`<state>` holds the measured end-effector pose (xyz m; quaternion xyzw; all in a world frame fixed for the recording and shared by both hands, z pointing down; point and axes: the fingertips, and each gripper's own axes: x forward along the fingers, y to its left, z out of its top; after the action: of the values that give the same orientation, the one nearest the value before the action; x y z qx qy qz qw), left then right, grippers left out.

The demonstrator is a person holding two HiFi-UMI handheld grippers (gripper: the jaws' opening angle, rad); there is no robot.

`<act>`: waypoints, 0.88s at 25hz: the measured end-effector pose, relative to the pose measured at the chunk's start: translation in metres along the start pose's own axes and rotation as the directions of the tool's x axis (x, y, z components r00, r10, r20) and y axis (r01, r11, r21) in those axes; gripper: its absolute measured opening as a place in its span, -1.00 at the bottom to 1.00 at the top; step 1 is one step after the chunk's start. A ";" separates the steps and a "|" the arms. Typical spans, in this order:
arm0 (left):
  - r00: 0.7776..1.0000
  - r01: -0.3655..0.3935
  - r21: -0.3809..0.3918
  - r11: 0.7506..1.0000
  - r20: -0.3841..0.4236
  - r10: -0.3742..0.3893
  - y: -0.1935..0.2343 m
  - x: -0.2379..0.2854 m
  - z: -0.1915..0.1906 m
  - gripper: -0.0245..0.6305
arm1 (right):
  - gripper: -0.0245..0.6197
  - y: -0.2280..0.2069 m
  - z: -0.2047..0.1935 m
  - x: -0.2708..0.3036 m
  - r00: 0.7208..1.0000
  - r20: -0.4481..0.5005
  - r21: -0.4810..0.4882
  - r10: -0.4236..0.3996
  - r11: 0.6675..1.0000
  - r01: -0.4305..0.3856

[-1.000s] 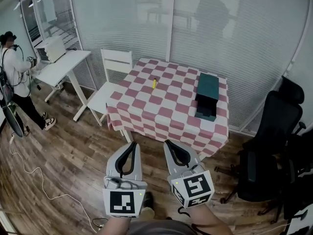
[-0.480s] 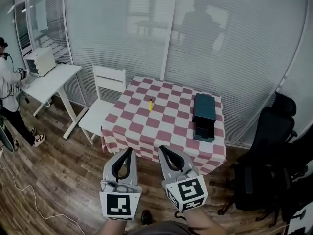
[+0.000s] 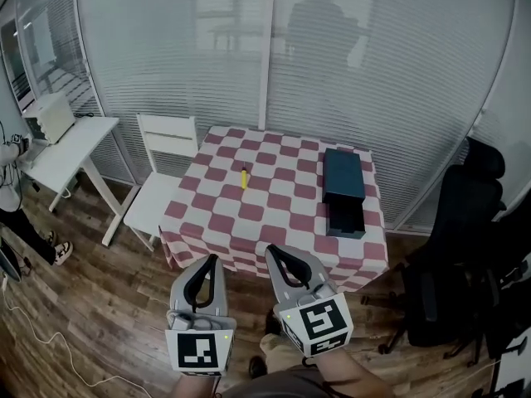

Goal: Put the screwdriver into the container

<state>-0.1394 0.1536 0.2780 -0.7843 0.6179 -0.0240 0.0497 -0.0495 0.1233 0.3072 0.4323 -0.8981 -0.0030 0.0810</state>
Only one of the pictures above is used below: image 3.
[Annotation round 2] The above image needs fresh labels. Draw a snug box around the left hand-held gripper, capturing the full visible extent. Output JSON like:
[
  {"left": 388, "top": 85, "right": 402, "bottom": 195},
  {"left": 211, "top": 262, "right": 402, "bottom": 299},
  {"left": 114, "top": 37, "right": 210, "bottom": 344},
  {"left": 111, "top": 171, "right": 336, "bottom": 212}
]
[{"left": 164, "top": 254, "right": 238, "bottom": 377}]

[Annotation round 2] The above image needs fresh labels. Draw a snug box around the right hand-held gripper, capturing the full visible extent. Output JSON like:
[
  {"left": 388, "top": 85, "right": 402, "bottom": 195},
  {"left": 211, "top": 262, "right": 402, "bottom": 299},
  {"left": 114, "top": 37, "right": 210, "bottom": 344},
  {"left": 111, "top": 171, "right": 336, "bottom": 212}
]
[{"left": 265, "top": 244, "right": 355, "bottom": 358}]

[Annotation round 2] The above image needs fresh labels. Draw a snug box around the dark blue drawer container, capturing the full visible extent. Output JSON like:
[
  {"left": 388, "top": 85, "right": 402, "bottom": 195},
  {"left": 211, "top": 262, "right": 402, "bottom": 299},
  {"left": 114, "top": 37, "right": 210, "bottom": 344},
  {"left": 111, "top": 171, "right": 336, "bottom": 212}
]
[{"left": 322, "top": 147, "right": 368, "bottom": 239}]

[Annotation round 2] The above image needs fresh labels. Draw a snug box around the person's right forearm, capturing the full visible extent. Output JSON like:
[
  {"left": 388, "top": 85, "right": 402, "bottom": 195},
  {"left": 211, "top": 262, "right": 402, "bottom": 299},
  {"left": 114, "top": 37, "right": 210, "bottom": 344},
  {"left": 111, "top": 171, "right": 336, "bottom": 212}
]
[{"left": 305, "top": 346, "right": 393, "bottom": 398}]

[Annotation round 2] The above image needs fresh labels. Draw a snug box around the person's left forearm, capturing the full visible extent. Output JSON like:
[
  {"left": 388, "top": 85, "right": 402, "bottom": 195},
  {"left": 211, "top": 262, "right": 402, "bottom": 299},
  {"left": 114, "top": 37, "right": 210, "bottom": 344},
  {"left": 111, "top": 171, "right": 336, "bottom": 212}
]
[{"left": 173, "top": 371, "right": 219, "bottom": 398}]

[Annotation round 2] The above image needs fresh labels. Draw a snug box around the person's black shoe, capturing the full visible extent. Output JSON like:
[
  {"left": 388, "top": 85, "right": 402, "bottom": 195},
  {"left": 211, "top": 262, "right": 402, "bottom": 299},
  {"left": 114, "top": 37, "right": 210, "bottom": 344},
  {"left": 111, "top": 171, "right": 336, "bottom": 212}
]
[
  {"left": 265, "top": 309, "right": 284, "bottom": 337},
  {"left": 248, "top": 355, "right": 268, "bottom": 381}
]

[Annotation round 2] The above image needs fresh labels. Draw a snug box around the person's khaki trouser leg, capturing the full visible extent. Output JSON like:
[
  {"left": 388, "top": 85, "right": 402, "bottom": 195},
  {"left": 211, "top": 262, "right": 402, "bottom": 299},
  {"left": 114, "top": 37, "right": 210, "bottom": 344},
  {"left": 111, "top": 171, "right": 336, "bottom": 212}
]
[{"left": 259, "top": 332, "right": 310, "bottom": 375}]

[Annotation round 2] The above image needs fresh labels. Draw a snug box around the red white checkered tablecloth table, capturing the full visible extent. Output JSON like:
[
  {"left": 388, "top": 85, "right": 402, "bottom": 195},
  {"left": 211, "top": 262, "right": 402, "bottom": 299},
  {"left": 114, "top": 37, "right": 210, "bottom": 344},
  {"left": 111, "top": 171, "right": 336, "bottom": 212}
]
[{"left": 158, "top": 125, "right": 391, "bottom": 294}]

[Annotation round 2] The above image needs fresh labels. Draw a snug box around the white wooden chair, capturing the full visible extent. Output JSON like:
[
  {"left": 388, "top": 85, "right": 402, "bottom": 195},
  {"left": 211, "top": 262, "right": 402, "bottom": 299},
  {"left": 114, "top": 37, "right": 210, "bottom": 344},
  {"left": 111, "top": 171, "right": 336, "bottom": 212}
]
[{"left": 123, "top": 113, "right": 201, "bottom": 253}]

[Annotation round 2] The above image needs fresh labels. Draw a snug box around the person's dark shirt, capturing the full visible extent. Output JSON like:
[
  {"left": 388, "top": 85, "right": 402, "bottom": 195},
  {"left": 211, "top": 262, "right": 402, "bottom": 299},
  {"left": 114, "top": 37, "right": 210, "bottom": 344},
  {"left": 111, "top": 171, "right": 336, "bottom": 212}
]
[{"left": 222, "top": 366, "right": 333, "bottom": 398}]

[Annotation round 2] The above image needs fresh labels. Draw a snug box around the black office chair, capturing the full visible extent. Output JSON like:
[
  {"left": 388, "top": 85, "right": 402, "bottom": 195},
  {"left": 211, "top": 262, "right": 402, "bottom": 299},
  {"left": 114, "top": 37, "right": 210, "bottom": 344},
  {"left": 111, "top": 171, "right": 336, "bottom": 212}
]
[{"left": 359, "top": 136, "right": 531, "bottom": 369}]

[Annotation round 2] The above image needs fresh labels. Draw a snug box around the white desk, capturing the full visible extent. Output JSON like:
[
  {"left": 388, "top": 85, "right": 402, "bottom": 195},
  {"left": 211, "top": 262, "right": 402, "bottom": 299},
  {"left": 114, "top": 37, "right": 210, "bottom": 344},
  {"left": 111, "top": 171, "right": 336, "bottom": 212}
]
[{"left": 18, "top": 116, "right": 130, "bottom": 248}]

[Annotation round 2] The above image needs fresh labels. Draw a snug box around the grey round stand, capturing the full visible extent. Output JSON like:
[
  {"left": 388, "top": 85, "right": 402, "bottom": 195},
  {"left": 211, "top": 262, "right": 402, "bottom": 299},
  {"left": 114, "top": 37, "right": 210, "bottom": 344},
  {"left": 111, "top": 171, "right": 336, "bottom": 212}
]
[{"left": 0, "top": 235, "right": 22, "bottom": 284}]

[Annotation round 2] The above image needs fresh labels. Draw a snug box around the white microwave oven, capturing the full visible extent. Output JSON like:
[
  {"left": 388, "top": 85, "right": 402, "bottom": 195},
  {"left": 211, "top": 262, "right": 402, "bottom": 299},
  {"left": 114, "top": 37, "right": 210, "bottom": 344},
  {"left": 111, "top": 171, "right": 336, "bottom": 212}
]
[{"left": 22, "top": 92, "right": 77, "bottom": 146}]

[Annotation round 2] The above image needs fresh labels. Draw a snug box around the white floor cable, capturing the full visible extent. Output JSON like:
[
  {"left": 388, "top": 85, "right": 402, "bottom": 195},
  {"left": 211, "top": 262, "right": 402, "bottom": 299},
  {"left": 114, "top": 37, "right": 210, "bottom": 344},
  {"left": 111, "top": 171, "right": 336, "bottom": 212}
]
[{"left": 0, "top": 282, "right": 154, "bottom": 398}]

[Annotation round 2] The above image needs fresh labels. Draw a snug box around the white cabinet with black handles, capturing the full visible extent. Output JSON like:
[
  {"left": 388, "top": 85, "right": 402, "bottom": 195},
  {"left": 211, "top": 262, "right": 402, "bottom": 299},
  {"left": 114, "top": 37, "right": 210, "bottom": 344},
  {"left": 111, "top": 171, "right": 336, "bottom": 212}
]
[{"left": 492, "top": 332, "right": 531, "bottom": 398}]

